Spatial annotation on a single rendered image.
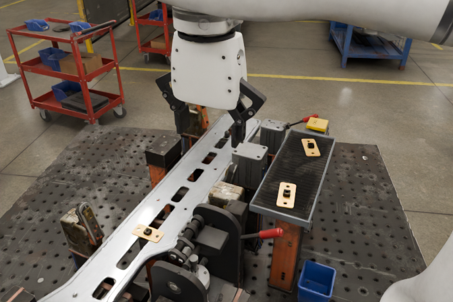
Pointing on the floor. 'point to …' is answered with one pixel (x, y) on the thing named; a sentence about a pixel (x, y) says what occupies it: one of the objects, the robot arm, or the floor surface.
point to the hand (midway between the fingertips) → (209, 131)
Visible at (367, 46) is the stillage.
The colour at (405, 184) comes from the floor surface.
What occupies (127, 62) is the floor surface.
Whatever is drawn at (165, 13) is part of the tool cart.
